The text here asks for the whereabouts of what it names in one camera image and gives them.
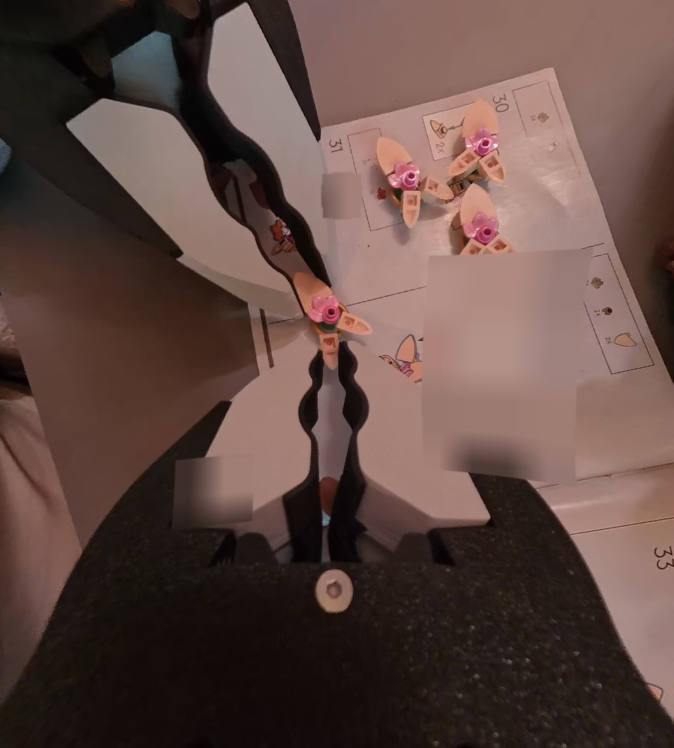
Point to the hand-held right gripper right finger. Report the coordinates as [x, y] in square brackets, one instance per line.
[407, 502]

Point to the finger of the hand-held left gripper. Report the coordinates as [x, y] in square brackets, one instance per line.
[138, 175]
[255, 87]

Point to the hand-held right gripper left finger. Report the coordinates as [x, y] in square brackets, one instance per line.
[278, 444]

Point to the pink and tan toy flower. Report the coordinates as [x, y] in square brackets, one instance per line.
[404, 178]
[328, 309]
[482, 225]
[483, 143]

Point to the white desk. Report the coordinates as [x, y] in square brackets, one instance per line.
[430, 47]

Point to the beige cloth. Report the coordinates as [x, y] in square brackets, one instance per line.
[3, 496]

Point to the white instruction booklet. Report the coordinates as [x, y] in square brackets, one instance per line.
[547, 193]

